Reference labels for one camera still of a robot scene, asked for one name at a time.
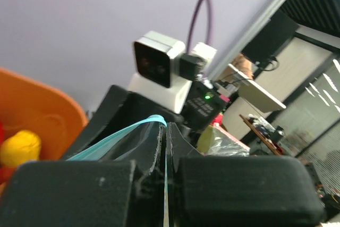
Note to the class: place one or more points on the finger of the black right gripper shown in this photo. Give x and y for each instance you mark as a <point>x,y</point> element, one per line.
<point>118,109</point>

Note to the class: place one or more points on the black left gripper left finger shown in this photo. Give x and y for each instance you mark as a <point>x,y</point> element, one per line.
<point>69,193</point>

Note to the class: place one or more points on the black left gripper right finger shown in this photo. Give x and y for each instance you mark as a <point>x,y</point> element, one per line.
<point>237,190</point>

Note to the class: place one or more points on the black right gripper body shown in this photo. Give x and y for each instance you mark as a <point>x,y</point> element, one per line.
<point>201,107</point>

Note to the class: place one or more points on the clear blue-zip bag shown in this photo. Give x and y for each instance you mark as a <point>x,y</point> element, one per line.
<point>141,142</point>

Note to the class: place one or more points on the orange plastic bin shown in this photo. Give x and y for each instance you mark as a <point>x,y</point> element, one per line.
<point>51,114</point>

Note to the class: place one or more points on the yellow toy lemon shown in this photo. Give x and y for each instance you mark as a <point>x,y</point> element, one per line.
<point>20,148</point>

